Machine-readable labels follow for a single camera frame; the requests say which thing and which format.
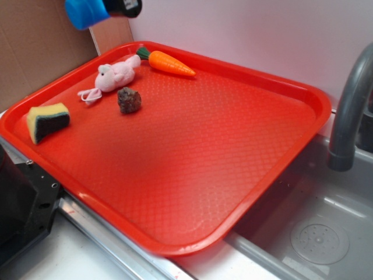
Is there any pink plush bunny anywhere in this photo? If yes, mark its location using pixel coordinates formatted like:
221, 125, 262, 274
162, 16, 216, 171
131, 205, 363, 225
78, 55, 141, 105

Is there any grey faucet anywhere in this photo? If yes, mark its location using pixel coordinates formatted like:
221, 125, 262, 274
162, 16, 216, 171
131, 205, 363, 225
327, 44, 372, 172

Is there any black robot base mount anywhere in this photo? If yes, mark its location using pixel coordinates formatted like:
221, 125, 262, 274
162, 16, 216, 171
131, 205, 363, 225
1, 148, 61, 267

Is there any red plastic tray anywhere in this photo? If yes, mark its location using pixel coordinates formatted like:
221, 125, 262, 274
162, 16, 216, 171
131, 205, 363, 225
1, 42, 331, 257

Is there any grey sink basin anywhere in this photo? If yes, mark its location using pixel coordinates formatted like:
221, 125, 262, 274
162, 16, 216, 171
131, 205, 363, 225
226, 122, 372, 279

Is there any brown rock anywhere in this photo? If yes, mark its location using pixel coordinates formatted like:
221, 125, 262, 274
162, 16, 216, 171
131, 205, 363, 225
117, 87, 142, 114

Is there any brown cardboard panel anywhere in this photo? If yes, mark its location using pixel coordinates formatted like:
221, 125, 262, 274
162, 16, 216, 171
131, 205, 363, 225
1, 1, 133, 111

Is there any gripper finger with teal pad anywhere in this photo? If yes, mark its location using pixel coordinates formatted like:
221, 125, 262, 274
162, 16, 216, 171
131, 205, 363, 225
103, 0, 143, 18

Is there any aluminium rail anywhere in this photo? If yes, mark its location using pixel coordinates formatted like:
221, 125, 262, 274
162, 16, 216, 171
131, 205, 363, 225
0, 136, 187, 280

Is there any yellow green sponge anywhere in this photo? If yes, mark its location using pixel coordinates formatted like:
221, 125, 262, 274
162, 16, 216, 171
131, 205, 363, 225
26, 103, 70, 145

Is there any orange toy carrot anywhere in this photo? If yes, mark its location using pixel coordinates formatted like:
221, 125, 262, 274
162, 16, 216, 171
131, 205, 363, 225
136, 47, 196, 77

